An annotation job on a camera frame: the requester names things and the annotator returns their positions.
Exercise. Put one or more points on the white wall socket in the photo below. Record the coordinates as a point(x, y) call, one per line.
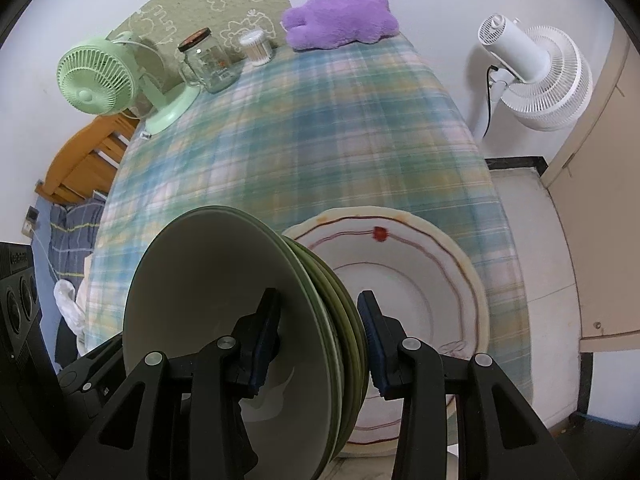
point(27, 229)

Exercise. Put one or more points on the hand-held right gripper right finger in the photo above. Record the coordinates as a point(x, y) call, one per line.
point(372, 345)

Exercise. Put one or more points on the green desk fan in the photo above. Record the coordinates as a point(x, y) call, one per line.
point(95, 77)

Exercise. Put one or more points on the grey wall switch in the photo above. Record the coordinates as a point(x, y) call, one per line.
point(31, 215)

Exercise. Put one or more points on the wooden bed headboard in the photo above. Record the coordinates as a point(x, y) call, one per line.
point(80, 160)

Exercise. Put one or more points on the white crumpled cloth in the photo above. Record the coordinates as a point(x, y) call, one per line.
point(67, 300)

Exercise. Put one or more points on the beige door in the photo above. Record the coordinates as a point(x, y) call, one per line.
point(600, 210)

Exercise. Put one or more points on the purple plush toy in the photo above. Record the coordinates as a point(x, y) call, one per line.
point(340, 20)

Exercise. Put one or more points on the grey plaid pillow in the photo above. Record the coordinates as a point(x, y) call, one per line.
point(70, 240)

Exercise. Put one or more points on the dark clothes pile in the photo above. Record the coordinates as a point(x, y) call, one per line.
point(65, 345)

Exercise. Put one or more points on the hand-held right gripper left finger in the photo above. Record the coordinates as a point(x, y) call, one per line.
point(262, 360)

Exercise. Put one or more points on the clear cotton swab container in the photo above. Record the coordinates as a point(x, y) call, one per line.
point(256, 45)

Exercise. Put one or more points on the plaid tablecloth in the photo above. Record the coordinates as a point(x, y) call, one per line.
point(325, 150)

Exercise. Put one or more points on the small red-patterned plate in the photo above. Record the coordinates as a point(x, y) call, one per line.
point(415, 300)

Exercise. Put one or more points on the white standing fan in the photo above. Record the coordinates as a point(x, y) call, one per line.
point(545, 85)

